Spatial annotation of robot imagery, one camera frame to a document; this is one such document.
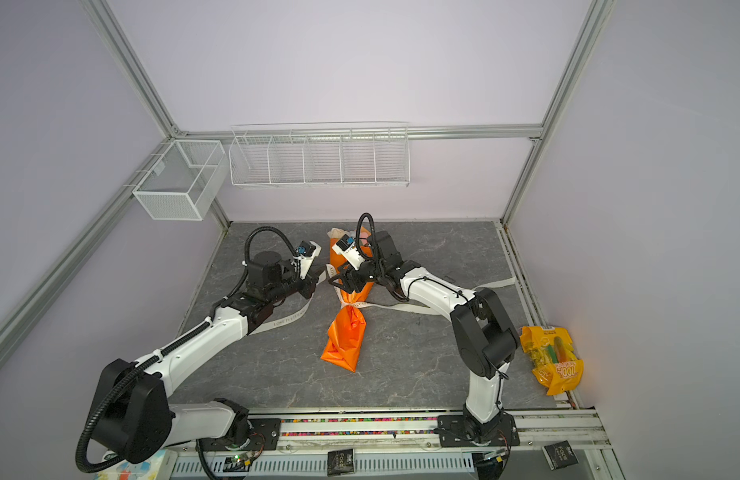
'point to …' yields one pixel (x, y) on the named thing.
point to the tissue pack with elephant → (159, 466)
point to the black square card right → (560, 455)
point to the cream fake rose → (337, 233)
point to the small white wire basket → (186, 182)
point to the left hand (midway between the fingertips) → (324, 268)
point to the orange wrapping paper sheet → (346, 337)
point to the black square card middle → (340, 462)
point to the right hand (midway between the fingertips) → (336, 275)
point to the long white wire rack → (327, 154)
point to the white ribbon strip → (307, 310)
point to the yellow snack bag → (555, 366)
